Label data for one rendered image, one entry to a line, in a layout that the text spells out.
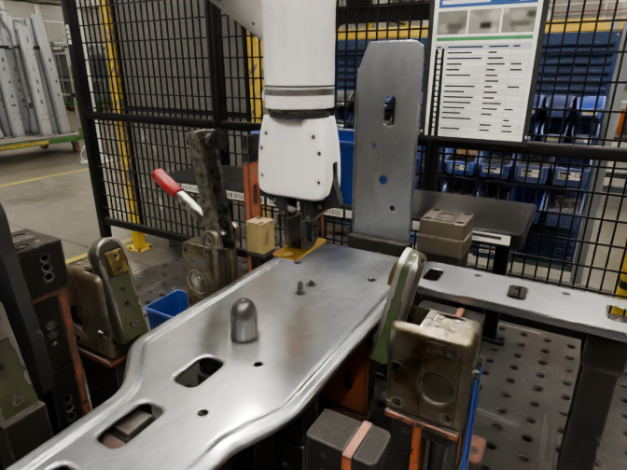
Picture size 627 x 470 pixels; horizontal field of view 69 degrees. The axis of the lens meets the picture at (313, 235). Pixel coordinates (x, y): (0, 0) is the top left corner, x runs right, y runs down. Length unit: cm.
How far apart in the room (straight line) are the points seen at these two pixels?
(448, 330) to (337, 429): 15
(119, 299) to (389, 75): 54
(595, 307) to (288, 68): 50
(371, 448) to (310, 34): 42
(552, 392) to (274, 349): 67
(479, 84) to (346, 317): 63
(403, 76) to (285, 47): 31
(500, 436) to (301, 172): 59
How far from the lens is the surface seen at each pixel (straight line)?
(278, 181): 58
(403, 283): 49
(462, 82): 106
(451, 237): 79
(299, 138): 55
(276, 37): 54
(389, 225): 85
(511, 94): 105
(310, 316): 59
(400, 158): 81
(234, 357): 52
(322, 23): 55
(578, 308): 70
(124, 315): 61
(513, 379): 106
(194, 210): 71
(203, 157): 67
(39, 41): 861
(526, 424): 96
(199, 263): 71
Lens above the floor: 130
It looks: 20 degrees down
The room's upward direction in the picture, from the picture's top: straight up
